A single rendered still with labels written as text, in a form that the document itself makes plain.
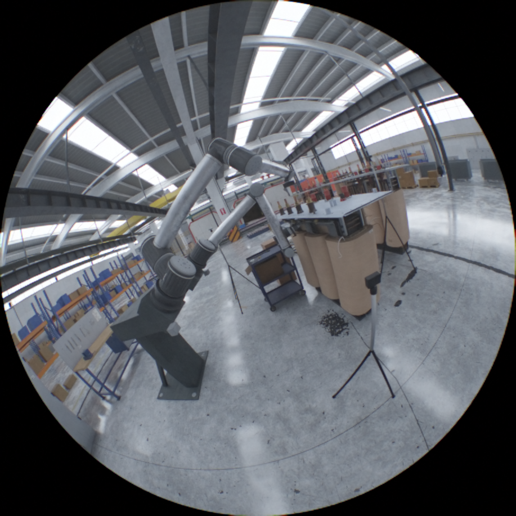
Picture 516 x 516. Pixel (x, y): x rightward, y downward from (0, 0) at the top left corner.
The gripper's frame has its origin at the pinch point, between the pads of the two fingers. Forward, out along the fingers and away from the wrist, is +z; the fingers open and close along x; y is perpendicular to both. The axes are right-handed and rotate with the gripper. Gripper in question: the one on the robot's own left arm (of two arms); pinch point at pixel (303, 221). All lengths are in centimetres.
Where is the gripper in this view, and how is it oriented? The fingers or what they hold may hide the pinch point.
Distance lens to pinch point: 187.6
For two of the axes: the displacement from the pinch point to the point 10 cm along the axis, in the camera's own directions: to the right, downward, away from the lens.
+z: 8.1, -5.1, -2.8
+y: -5.8, -7.8, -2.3
